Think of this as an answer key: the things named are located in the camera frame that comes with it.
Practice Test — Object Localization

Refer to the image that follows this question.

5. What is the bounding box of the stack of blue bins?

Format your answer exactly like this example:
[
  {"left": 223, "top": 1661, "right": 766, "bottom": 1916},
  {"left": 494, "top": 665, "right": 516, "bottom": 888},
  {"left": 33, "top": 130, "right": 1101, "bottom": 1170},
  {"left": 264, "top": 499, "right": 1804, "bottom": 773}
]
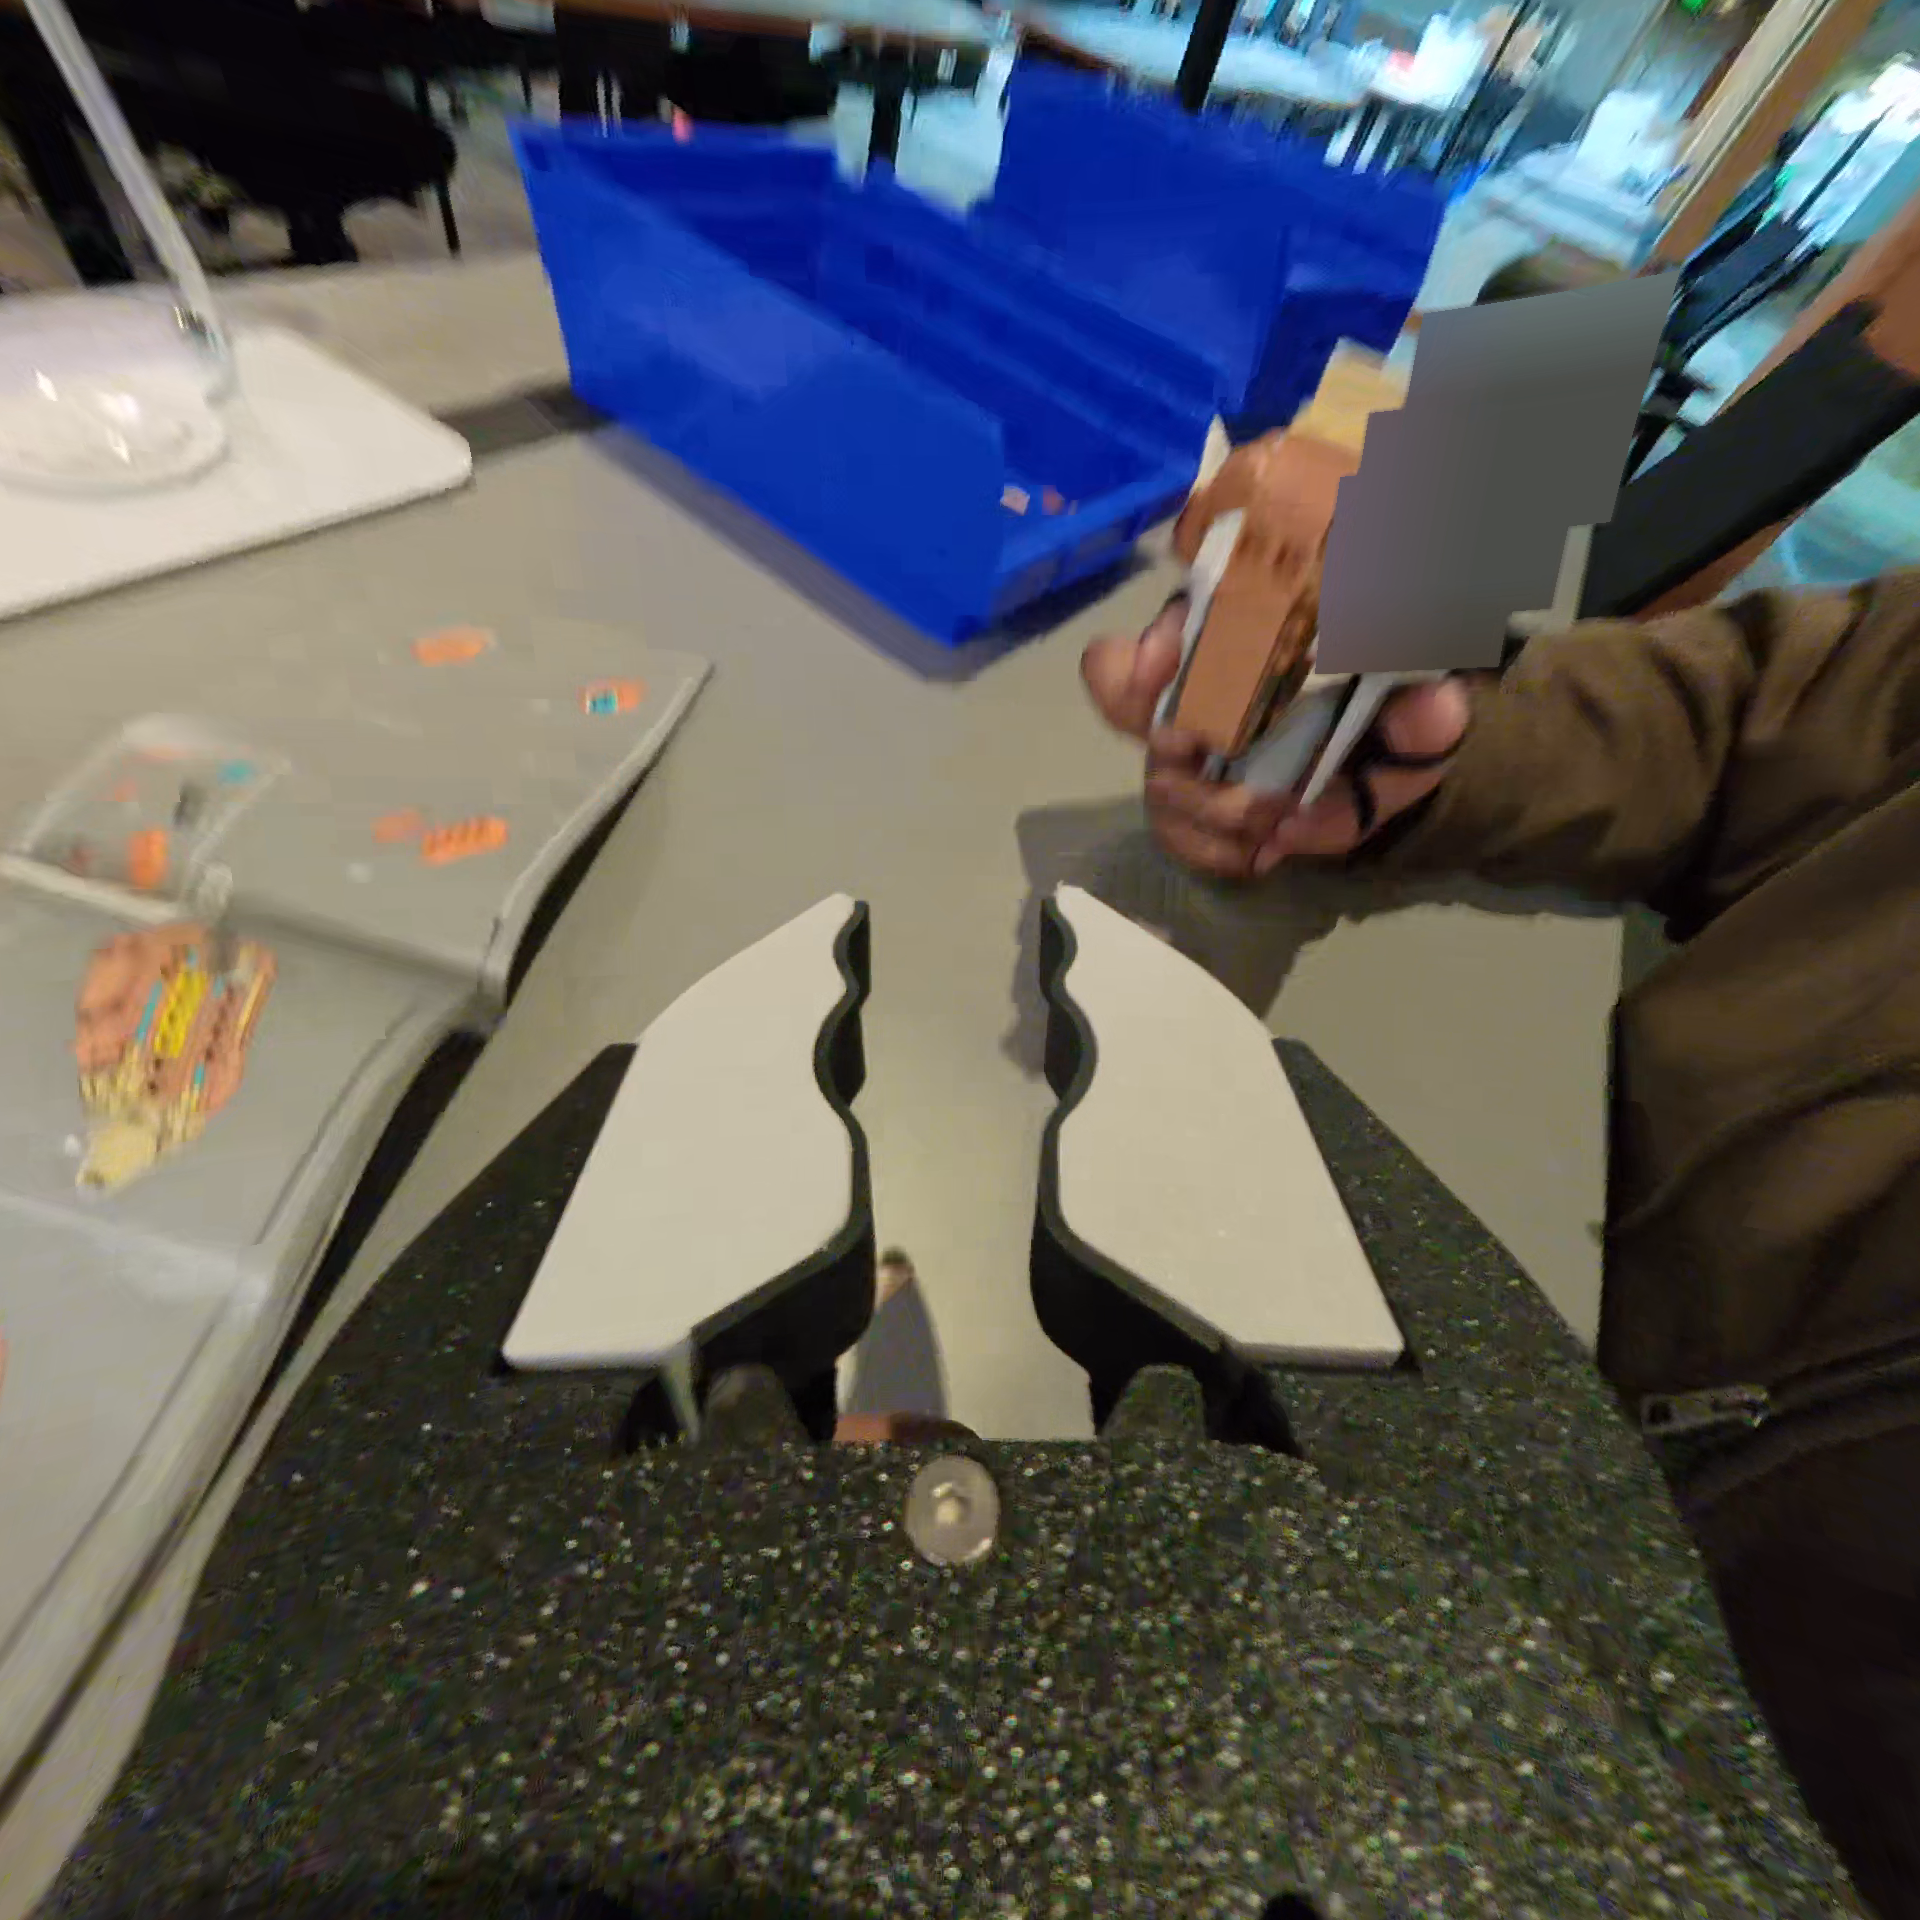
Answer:
[{"left": 991, "top": 56, "right": 1441, "bottom": 453}]

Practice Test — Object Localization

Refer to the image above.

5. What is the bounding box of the person's brown jacket torso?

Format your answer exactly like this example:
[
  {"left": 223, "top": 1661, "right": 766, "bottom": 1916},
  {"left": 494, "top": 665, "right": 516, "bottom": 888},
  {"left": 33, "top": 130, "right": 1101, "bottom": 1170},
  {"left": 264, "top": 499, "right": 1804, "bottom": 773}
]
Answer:
[{"left": 1586, "top": 836, "right": 1920, "bottom": 1920}]

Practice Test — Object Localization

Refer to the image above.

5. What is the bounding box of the brown and tan brick model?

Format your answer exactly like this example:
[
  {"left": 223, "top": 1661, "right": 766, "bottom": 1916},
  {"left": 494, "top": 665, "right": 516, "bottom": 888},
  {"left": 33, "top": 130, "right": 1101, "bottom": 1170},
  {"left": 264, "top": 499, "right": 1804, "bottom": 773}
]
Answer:
[{"left": 1167, "top": 423, "right": 1327, "bottom": 757}]

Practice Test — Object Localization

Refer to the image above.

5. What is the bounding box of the white mat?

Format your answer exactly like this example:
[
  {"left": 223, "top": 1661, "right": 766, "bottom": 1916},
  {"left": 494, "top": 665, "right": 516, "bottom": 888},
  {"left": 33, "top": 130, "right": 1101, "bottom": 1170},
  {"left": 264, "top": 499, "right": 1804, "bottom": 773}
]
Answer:
[{"left": 0, "top": 319, "right": 468, "bottom": 622}]

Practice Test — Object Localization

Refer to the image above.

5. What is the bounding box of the clear glass vessel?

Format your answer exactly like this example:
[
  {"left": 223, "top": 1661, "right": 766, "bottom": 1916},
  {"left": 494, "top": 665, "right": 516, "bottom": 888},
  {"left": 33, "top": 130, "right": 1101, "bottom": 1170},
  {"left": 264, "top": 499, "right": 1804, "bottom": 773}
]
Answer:
[{"left": 0, "top": 0, "right": 244, "bottom": 497}]

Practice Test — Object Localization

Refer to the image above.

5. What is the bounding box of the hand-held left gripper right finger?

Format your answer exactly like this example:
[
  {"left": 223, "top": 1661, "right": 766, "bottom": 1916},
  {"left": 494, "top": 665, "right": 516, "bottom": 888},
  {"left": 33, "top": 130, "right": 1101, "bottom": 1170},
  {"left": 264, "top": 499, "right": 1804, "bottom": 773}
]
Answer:
[{"left": 1029, "top": 885, "right": 1410, "bottom": 1388}]

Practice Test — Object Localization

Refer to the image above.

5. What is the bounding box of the person's right hand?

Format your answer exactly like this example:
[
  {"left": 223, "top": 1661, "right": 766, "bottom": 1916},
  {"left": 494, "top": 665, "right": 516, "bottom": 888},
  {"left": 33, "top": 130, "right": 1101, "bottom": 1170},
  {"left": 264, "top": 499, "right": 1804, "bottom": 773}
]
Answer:
[{"left": 1081, "top": 599, "right": 1478, "bottom": 880}]

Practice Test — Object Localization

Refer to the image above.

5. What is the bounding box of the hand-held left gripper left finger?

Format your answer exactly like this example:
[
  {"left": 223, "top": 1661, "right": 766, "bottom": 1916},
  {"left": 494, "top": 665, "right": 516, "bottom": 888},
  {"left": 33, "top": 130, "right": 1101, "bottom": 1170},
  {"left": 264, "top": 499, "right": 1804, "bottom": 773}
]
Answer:
[{"left": 501, "top": 888, "right": 877, "bottom": 1396}]

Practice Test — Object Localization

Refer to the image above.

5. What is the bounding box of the blue plastic bin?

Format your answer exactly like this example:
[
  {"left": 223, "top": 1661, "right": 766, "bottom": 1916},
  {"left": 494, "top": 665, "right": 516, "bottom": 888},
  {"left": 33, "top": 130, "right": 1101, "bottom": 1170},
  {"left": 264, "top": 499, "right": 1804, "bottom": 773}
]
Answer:
[{"left": 509, "top": 115, "right": 1206, "bottom": 648}]

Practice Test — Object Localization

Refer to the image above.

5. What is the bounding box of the person's right forearm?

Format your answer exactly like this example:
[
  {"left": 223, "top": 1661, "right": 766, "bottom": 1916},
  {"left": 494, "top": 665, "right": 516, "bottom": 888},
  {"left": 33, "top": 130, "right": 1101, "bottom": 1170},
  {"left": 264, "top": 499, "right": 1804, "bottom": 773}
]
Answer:
[{"left": 1410, "top": 570, "right": 1920, "bottom": 959}]

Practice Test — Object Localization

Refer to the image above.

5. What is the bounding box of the grey instruction booklet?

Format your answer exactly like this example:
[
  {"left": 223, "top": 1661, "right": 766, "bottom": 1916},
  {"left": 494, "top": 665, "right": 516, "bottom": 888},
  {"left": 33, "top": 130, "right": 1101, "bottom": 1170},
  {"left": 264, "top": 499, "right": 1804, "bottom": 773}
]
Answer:
[{"left": 0, "top": 615, "right": 715, "bottom": 1803}]

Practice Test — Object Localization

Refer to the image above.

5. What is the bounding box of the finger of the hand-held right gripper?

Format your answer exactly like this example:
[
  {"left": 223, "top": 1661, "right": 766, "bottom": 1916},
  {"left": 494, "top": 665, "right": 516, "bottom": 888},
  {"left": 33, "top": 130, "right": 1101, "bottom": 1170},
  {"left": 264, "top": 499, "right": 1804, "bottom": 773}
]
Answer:
[{"left": 1149, "top": 515, "right": 1249, "bottom": 737}]

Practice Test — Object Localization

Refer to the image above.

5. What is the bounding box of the grey desk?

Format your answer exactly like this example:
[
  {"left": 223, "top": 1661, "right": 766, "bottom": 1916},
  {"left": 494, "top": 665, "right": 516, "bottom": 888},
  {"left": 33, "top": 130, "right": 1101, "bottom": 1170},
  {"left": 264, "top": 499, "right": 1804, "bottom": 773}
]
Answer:
[{"left": 0, "top": 259, "right": 1653, "bottom": 1920}]

